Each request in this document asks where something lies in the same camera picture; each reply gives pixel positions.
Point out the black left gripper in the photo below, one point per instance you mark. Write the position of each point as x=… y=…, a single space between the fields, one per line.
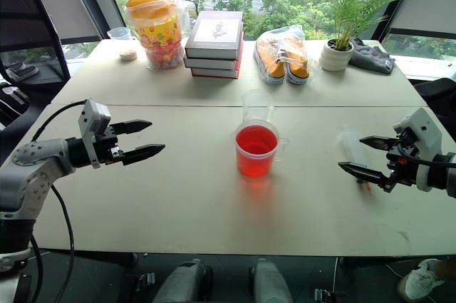
x=108 y=145

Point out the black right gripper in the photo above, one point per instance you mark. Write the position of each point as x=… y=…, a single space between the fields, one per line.
x=400 y=162

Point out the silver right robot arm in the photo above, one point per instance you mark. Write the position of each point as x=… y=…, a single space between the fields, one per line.
x=445 y=172

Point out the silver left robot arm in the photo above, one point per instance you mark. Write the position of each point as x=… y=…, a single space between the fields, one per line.
x=31 y=171

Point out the clear plastic syringe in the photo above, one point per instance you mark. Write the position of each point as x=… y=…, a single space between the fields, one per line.
x=354 y=151

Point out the cup of red liquid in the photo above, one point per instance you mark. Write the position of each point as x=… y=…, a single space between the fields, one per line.
x=257 y=152

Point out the small clear empty cup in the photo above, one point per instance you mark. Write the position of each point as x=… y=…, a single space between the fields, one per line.
x=256 y=105

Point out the small beige round object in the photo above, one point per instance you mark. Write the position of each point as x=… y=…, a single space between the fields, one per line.
x=128 y=55

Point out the grey folded cloth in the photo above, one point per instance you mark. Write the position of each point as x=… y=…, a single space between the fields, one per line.
x=372 y=57

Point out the red cover book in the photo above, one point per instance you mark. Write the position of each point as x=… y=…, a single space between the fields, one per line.
x=215 y=73

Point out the dark book with white pages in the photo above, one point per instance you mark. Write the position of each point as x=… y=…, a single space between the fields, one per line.
x=213 y=63

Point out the white ribbed plant pot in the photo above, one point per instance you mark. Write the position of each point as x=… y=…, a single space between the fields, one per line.
x=336 y=55

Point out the orange lid candy jar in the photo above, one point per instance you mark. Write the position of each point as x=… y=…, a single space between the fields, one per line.
x=158 y=28

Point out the orange sneaker in plastic bag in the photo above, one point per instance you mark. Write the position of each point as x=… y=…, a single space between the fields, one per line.
x=297 y=62
x=272 y=60

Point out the grey hardcover book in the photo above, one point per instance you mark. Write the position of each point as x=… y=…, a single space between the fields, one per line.
x=216 y=34

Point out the white sneaker on floor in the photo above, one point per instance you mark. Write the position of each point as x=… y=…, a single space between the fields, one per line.
x=422 y=279

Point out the grey rounded robot leg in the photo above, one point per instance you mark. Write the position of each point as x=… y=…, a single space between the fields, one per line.
x=185 y=283
x=270 y=281

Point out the green palm plant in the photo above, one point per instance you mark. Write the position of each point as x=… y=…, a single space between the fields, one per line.
x=360 y=3

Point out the black office chair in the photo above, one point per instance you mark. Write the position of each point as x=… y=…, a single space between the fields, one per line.
x=26 y=28

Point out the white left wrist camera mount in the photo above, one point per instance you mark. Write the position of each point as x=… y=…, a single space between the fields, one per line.
x=92 y=121

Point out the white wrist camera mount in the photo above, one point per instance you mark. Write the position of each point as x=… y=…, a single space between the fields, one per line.
x=424 y=139
x=92 y=121

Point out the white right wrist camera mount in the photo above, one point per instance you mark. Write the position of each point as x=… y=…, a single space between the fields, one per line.
x=424 y=139

